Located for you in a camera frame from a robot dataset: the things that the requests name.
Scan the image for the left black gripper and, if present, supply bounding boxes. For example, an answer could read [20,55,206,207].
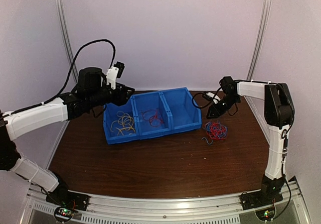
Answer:
[87,81,134,108]

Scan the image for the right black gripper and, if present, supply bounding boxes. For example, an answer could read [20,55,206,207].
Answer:
[207,93,241,119]

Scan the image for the red blue cables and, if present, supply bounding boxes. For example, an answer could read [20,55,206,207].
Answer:
[200,120,229,146]

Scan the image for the yellow cable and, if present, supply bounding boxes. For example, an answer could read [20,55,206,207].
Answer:
[110,110,137,136]
[116,116,137,136]

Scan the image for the red cable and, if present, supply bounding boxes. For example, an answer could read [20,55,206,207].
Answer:
[140,107,166,127]

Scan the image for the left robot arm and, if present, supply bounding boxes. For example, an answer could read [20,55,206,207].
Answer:
[1,65,135,206]

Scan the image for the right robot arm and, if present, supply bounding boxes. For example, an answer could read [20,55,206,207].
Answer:
[202,76,295,205]

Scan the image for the blue three-compartment bin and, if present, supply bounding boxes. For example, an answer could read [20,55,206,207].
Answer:
[103,88,202,145]

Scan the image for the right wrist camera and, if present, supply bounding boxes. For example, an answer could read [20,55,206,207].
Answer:
[202,92,221,104]

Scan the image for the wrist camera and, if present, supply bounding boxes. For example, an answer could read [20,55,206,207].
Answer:
[106,61,125,90]
[202,92,221,104]

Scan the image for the right black sleeved cable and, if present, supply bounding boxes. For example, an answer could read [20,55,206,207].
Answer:
[192,87,224,109]

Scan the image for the black sleeved cable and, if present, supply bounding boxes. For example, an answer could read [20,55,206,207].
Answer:
[0,40,117,117]
[192,87,224,109]

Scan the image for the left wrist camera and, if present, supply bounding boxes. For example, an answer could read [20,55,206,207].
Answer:
[106,61,125,90]

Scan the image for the left black sleeved cable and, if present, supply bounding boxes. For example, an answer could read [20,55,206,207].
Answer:
[0,40,117,117]

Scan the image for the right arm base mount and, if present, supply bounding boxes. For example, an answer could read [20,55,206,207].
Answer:
[239,191,283,222]

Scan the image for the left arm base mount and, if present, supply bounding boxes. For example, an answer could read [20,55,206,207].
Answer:
[46,192,89,223]

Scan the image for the aluminium front rail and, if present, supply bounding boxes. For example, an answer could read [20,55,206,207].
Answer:
[20,181,309,224]

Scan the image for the left aluminium frame post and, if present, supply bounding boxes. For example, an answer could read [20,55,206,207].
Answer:
[52,0,85,84]

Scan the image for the aluminium frame post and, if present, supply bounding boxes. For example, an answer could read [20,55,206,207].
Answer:
[247,0,274,80]
[52,0,85,84]

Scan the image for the right aluminium frame post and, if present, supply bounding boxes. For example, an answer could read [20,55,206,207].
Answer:
[247,0,274,80]

